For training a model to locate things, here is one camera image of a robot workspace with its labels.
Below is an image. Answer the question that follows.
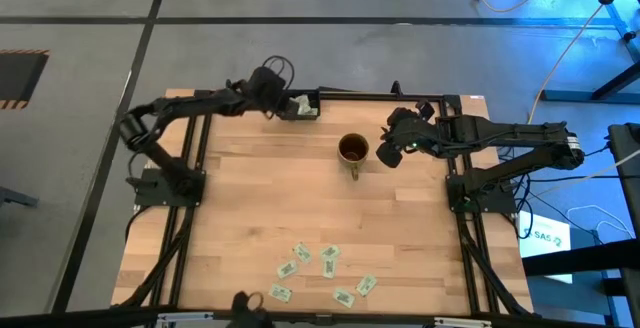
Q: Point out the black overhead rig beam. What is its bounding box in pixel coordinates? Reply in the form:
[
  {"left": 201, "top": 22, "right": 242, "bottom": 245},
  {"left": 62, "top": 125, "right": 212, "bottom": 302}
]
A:
[{"left": 0, "top": 306, "right": 640, "bottom": 328}]

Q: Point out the beige floor cable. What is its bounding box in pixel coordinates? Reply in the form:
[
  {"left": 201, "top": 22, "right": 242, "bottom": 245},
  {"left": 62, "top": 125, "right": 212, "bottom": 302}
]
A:
[{"left": 527, "top": 0, "right": 640, "bottom": 124}]

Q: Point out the black mesh bin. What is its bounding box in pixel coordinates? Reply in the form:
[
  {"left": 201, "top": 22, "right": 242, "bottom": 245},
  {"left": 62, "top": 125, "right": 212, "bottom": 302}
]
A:
[{"left": 276, "top": 89, "right": 322, "bottom": 121}]

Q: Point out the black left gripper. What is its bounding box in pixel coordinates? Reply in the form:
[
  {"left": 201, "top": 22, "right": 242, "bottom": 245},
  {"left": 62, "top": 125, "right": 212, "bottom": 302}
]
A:
[{"left": 244, "top": 66, "right": 301, "bottom": 121}]

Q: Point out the white SAS sign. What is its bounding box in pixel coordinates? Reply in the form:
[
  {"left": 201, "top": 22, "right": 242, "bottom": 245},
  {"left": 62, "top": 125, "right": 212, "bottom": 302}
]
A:
[{"left": 518, "top": 211, "right": 574, "bottom": 285}]

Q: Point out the green brown ceramic mug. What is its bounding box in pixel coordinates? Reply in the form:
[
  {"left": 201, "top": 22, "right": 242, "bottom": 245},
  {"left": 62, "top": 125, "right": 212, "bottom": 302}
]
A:
[{"left": 337, "top": 132, "right": 370, "bottom": 182}]

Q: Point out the silver beam bracket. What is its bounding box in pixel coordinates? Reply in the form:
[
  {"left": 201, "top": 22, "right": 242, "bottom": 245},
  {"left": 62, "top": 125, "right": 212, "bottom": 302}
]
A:
[
  {"left": 433, "top": 316, "right": 494, "bottom": 328},
  {"left": 154, "top": 310, "right": 215, "bottom": 325}
]

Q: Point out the black equipment cart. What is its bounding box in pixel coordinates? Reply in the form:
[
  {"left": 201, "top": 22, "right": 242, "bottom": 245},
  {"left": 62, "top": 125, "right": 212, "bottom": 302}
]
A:
[{"left": 519, "top": 122, "right": 640, "bottom": 328}]

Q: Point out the black leader arm gripper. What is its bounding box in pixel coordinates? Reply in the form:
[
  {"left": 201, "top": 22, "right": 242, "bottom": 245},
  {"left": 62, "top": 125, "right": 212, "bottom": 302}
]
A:
[{"left": 230, "top": 290, "right": 275, "bottom": 328}]

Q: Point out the hazard striped floor hatch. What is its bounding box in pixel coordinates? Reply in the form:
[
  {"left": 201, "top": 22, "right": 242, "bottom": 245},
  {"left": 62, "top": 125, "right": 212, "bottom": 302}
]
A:
[{"left": 0, "top": 49, "right": 51, "bottom": 111}]

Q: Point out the dark metal stand frame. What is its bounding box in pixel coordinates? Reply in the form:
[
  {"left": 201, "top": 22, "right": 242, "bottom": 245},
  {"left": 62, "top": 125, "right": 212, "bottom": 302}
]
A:
[{"left": 539, "top": 0, "right": 640, "bottom": 105}]

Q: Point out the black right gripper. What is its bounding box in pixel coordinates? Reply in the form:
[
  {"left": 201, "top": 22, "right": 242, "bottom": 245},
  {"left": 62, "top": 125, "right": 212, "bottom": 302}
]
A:
[{"left": 375, "top": 100, "right": 451, "bottom": 168}]

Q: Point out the grey metal foot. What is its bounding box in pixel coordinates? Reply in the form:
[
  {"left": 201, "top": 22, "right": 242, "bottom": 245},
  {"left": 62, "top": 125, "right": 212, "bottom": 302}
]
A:
[{"left": 0, "top": 186, "right": 40, "bottom": 209}]

